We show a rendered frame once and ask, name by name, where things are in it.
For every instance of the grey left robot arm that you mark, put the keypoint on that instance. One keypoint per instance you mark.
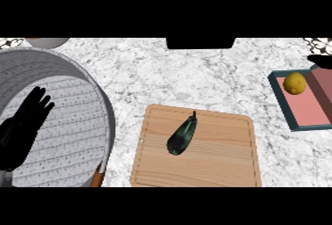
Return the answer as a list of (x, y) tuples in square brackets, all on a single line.
[(4, 178)]

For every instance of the dark green eggplant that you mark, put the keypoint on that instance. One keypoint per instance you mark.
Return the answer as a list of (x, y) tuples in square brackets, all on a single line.
[(181, 135)]

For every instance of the large grey pot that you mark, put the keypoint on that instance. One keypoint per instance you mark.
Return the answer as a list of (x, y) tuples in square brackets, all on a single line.
[(65, 123)]

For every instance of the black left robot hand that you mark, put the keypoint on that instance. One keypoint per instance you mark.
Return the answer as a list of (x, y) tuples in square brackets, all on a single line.
[(19, 129)]

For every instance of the grey round bowl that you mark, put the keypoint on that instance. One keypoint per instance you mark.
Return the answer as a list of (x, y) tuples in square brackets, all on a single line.
[(47, 42)]

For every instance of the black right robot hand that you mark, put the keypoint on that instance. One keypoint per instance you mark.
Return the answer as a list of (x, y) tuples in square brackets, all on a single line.
[(322, 61)]

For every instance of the yellow lemon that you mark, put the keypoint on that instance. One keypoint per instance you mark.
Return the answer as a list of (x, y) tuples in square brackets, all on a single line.
[(294, 83)]

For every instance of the black appliance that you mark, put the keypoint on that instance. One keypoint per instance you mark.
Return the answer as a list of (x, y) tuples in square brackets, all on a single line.
[(201, 43)]

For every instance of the teal and pink box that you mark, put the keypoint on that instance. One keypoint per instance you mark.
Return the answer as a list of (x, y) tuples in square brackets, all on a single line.
[(308, 105)]

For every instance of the wooden cutting board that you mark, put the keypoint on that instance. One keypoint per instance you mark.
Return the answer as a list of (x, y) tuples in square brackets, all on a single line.
[(211, 158)]

